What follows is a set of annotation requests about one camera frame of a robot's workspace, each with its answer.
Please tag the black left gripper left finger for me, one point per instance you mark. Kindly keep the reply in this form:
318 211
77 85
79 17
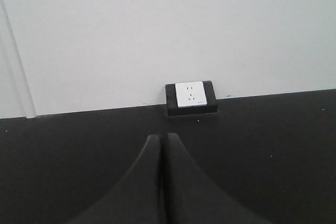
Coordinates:
136 197

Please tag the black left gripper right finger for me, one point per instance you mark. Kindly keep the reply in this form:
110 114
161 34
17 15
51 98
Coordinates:
191 196

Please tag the white power socket black base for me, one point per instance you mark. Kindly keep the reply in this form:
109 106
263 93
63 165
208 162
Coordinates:
190 98

